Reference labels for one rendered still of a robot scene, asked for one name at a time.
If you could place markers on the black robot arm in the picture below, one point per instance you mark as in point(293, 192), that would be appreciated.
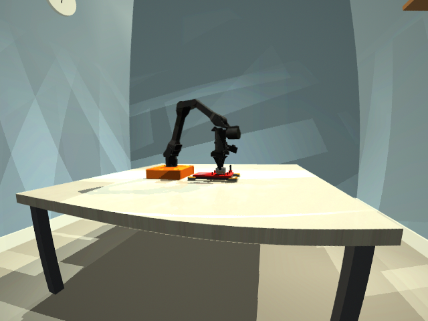
point(183, 108)

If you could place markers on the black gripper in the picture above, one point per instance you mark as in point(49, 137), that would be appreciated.
point(219, 153)

